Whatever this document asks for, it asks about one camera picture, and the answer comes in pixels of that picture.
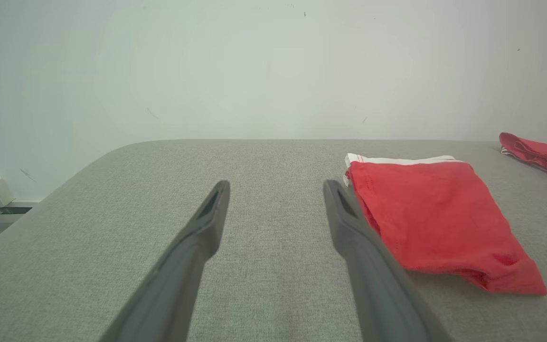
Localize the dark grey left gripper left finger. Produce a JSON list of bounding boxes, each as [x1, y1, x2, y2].
[[99, 180, 230, 342]]

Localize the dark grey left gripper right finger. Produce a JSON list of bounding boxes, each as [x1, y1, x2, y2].
[[323, 180, 452, 342]]

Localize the red shorts with white stripes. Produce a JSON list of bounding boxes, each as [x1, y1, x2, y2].
[[343, 153, 547, 296]]

